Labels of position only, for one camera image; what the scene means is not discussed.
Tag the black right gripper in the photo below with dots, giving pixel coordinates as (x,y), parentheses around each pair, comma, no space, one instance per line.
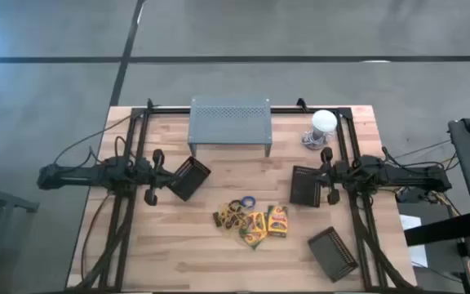
(332,179)

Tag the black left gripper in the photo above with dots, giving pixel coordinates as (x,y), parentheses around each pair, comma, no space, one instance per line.
(156,179)

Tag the black plastic slotted basket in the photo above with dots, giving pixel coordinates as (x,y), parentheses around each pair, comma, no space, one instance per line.
(333,255)
(190,177)
(304,185)

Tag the Crayola crayon box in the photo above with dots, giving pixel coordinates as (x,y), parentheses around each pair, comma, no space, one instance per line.
(253,241)
(257,222)
(278,222)

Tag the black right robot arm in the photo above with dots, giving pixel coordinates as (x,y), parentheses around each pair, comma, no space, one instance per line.
(410,176)

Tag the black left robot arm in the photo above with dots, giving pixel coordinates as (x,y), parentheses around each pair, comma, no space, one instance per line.
(76,176)

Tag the grey metal table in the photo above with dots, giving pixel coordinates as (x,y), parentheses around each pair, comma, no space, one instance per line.
(229,122)

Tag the white paper sheet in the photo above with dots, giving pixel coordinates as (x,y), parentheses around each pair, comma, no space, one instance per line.
(410,220)

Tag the black metal beam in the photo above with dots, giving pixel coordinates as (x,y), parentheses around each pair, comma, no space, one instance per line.
(443,228)

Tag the grey metal stand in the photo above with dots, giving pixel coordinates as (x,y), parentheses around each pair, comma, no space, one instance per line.
(6,201)

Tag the white pedestal stand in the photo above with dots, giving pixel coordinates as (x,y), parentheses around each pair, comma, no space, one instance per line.
(325,120)

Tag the black aluminium table frame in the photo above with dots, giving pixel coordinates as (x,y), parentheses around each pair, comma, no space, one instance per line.
(169,110)

